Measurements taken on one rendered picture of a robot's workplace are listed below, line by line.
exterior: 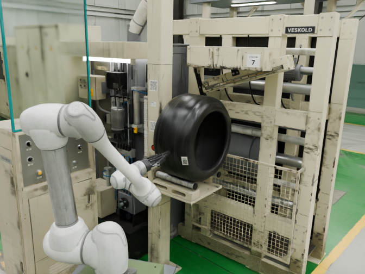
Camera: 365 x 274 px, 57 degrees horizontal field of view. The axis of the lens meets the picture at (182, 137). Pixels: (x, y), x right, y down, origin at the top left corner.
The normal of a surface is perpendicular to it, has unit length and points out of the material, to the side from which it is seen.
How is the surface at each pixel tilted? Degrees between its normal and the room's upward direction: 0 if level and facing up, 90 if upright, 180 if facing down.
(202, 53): 90
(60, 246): 92
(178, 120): 56
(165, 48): 90
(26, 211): 90
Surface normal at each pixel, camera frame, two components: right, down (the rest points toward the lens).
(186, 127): 0.12, -0.10
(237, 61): -0.63, 0.18
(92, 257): -0.25, 0.18
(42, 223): 0.77, 0.18
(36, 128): -0.22, 0.48
